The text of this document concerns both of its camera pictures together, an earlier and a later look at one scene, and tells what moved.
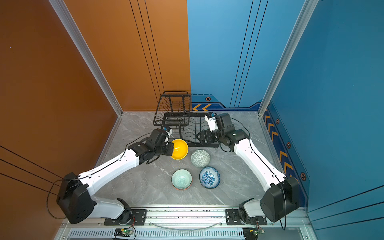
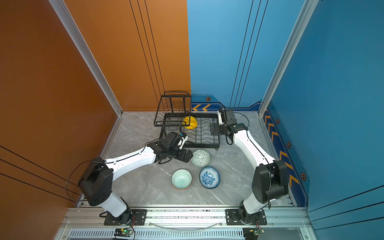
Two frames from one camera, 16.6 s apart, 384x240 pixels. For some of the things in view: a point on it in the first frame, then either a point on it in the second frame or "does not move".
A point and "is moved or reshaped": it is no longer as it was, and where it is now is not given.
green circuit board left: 123,232 does not move
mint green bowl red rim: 181,179 does not move
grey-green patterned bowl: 200,158 does not move
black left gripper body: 166,150 -> 181,155
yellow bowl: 180,149 is moved or reshaped
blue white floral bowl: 209,177 does not move
